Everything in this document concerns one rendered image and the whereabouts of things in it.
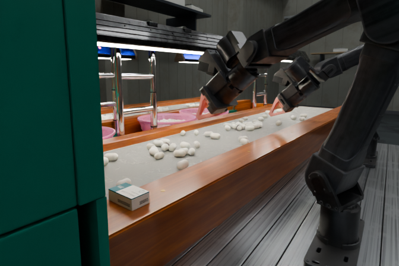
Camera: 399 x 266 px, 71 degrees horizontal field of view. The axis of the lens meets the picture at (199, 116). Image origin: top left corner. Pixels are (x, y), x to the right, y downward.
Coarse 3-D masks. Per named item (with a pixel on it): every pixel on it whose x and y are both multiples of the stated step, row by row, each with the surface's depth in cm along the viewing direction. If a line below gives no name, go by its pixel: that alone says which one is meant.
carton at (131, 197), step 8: (128, 184) 47; (112, 192) 44; (120, 192) 43; (128, 192) 43; (136, 192) 43; (144, 192) 43; (112, 200) 44; (120, 200) 43; (128, 200) 42; (136, 200) 42; (144, 200) 43; (128, 208) 42; (136, 208) 42
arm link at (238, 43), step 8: (232, 32) 64; (240, 32) 66; (224, 40) 66; (232, 40) 64; (240, 40) 64; (216, 48) 68; (224, 48) 65; (232, 48) 64; (240, 48) 62; (248, 48) 56; (256, 48) 55; (224, 56) 65; (232, 56) 64; (240, 56) 59; (248, 56) 57; (248, 64) 58; (256, 64) 61; (264, 64) 62; (272, 64) 62
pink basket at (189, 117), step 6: (162, 114) 140; (168, 114) 140; (174, 114) 140; (180, 114) 139; (186, 114) 137; (138, 120) 121; (144, 120) 133; (150, 120) 136; (186, 120) 136; (192, 120) 122; (144, 126) 120; (162, 126) 116
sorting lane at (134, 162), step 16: (288, 112) 165; (304, 112) 165; (320, 112) 165; (208, 128) 117; (272, 128) 117; (144, 144) 90; (176, 144) 90; (192, 144) 90; (208, 144) 90; (224, 144) 90; (240, 144) 90; (128, 160) 74; (144, 160) 74; (160, 160) 74; (176, 160) 74; (192, 160) 74; (112, 176) 62; (128, 176) 62; (144, 176) 62; (160, 176) 62
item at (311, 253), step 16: (352, 208) 46; (320, 224) 49; (336, 224) 46; (352, 224) 46; (320, 240) 48; (336, 240) 46; (352, 240) 46; (320, 256) 44; (336, 256) 44; (352, 256) 44
